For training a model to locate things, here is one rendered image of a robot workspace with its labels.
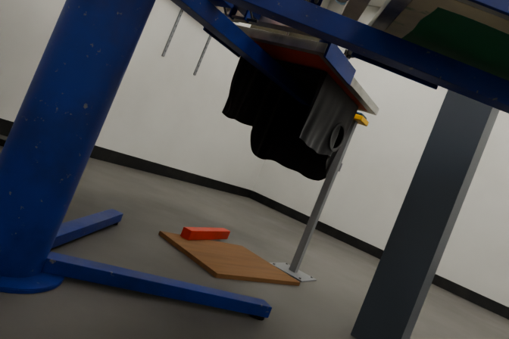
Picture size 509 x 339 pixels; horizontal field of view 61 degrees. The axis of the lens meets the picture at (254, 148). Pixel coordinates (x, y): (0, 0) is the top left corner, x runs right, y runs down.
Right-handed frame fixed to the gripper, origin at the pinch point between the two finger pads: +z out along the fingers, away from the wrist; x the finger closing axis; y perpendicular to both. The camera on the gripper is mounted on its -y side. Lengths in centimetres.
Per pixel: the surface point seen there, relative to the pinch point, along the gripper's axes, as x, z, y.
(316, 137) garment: 21.5, 35.8, 20.2
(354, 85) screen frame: 18.9, 9.6, 29.0
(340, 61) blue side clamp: -5.7, 8.4, 30.1
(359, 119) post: 71, 13, 17
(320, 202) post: 75, 64, 12
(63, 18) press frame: -95, 41, -1
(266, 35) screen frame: -18.9, 8.9, 2.8
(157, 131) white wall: 154, 64, -201
